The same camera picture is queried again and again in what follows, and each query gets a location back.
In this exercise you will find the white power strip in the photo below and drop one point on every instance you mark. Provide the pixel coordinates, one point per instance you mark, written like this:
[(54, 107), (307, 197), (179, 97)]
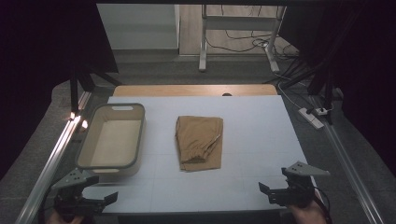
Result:
[(311, 119)]

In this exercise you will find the black metal stand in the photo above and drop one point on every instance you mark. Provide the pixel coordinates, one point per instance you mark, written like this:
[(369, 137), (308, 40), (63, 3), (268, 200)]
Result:
[(74, 90), (327, 90)]

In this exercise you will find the person's left hand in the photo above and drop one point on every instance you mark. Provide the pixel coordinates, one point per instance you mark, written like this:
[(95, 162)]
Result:
[(54, 219)]

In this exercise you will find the dark curtain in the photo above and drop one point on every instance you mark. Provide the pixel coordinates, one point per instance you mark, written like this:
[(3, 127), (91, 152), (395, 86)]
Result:
[(37, 62), (367, 62)]

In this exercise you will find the white metal desk frame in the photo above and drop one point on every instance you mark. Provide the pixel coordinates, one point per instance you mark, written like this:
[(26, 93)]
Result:
[(204, 40)]

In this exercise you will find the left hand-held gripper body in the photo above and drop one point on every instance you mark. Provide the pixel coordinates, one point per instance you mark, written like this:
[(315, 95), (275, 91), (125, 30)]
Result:
[(73, 179)]

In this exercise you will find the beige storage basket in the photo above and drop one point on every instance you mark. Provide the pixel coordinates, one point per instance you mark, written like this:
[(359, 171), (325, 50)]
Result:
[(115, 140)]

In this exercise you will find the aluminium rail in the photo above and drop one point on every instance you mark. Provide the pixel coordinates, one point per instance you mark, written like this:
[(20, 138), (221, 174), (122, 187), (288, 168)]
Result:
[(53, 161), (351, 174)]

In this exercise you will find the white plug adapter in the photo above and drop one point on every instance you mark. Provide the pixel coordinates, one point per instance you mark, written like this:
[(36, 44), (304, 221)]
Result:
[(322, 111)]

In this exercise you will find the white cabinet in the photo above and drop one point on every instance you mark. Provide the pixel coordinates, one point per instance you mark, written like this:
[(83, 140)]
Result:
[(140, 28)]

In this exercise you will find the wooden table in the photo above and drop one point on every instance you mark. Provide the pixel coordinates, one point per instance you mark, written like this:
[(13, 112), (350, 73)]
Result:
[(186, 90)]

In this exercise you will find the brown pants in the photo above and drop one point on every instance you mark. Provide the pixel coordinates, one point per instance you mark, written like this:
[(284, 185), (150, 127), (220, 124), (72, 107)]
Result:
[(199, 141)]

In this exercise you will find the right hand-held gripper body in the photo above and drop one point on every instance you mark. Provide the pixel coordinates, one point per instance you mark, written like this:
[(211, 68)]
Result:
[(299, 189)]

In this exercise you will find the person's right hand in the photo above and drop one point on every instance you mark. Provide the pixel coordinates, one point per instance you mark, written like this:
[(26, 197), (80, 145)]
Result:
[(306, 214)]

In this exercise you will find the white table mat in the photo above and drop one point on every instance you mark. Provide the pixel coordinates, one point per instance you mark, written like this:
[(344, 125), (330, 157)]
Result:
[(255, 140)]

